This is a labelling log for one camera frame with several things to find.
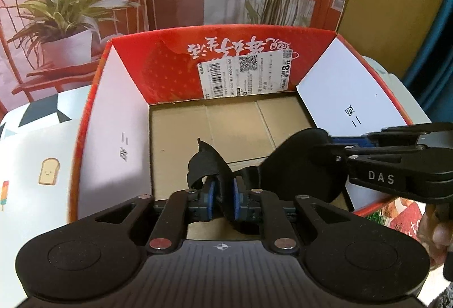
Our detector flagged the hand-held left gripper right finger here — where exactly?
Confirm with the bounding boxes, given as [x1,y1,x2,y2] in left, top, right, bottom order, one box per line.
[230,178,354,255]

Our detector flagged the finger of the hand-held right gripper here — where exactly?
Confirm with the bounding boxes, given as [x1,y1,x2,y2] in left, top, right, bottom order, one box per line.
[311,143,453,204]
[333,122,453,149]

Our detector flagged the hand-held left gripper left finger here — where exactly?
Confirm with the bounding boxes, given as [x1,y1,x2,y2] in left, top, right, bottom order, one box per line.
[94,178,216,255]

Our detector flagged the black eye mask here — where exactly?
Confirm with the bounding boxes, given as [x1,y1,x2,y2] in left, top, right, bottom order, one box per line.
[187,128,350,203]

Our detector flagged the red strawberry cardboard box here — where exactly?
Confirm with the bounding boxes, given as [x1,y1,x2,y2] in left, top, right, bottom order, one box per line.
[69,25,430,224]

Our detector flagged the person's right hand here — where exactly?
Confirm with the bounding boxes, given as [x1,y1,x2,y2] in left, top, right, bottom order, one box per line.
[418,205,453,269]

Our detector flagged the white shipping label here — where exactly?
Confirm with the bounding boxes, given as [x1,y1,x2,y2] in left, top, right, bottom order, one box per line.
[203,52,297,98]

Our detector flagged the printed tablecloth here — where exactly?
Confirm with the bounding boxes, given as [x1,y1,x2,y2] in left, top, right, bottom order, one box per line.
[0,56,431,242]

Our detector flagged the blue curved frame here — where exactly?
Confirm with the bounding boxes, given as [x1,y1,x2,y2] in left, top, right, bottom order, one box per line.
[403,0,453,125]

